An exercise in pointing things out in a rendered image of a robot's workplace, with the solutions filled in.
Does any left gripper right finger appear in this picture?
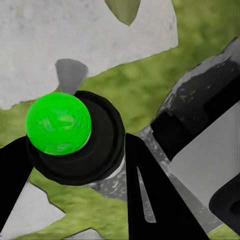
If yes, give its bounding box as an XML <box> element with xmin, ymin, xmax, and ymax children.
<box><xmin>125</xmin><ymin>133</ymin><xmax>210</xmax><ymax>240</ymax></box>

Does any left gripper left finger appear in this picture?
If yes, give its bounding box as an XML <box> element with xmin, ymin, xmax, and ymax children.
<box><xmin>0</xmin><ymin>136</ymin><xmax>34</xmax><ymax>233</ymax></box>

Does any insectifuge atomizer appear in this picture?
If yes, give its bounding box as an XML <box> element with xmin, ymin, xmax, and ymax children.
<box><xmin>25</xmin><ymin>58</ymin><xmax>126</xmax><ymax>186</ymax></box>

